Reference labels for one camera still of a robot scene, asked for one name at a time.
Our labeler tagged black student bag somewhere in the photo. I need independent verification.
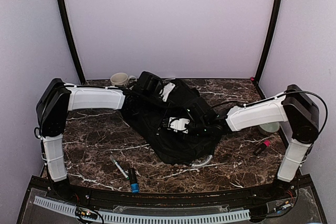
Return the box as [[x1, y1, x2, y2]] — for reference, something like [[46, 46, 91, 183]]
[[121, 77, 222, 165]]

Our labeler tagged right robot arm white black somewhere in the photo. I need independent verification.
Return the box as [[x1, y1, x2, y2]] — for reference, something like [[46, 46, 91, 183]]
[[182, 84, 325, 183]]

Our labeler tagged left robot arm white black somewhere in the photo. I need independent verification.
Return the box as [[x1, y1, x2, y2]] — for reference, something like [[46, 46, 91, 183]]
[[36, 78, 139, 183]]

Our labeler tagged cream printed mug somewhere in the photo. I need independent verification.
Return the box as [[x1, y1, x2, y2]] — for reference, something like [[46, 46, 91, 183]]
[[110, 72, 137, 86]]

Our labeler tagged clear white pen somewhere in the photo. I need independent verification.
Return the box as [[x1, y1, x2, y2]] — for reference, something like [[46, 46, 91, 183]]
[[109, 155, 129, 180]]

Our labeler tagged black marker blue cap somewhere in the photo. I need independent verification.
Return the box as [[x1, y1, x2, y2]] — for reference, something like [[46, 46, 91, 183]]
[[128, 167, 139, 194]]

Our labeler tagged pink black highlighter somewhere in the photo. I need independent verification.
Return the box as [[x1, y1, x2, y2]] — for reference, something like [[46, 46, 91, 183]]
[[253, 140, 270, 156]]

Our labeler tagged pale green bowl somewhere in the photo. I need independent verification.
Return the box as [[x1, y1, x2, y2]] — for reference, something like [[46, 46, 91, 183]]
[[258, 122, 280, 135]]

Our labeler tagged small circuit board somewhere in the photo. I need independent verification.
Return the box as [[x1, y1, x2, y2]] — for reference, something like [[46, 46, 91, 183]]
[[75, 207, 98, 220]]

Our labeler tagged grey slotted cable duct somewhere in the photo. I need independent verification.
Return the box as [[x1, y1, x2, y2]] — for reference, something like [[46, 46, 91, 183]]
[[33, 196, 251, 223]]

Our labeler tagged right black frame post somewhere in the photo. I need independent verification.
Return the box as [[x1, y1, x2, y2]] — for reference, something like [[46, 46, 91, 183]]
[[254, 0, 281, 86]]

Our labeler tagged black frame post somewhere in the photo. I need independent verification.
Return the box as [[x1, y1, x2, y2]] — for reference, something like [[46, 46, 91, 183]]
[[57, 0, 86, 84], [254, 0, 281, 86]]

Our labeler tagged left black frame post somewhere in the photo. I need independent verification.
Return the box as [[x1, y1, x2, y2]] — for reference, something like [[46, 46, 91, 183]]
[[57, 0, 86, 84]]

